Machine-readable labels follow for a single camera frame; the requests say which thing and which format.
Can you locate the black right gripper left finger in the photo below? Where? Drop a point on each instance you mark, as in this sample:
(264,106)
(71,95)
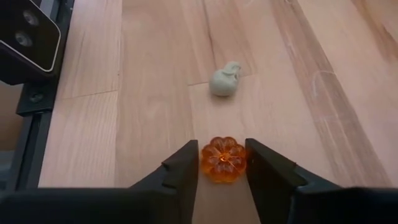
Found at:
(168,193)

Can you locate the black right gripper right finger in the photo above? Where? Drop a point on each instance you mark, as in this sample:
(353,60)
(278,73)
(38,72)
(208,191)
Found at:
(280,193)

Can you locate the orange translucent plastic pumpkin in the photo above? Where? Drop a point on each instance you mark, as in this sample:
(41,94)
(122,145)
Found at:
(224,158)

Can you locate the white plastic skull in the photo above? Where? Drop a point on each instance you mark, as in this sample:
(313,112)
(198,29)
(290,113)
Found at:
(222,82)

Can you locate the black metal table frame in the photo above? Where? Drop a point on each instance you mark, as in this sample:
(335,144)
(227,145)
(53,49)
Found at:
(34,149)

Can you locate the black stereo camera silver rim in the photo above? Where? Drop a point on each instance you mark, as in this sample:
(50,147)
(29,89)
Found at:
(28,40)

